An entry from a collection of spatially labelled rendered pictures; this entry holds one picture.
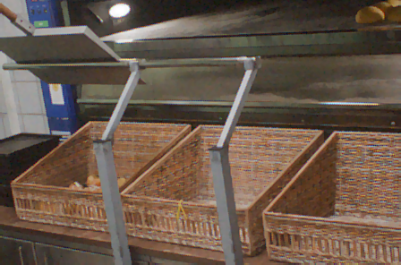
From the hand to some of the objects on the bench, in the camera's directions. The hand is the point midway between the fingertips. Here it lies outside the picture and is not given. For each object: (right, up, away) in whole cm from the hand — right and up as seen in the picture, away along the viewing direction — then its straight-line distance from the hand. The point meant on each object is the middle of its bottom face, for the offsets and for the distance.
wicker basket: (+124, -111, +63) cm, 178 cm away
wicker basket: (+79, -109, +100) cm, 168 cm away
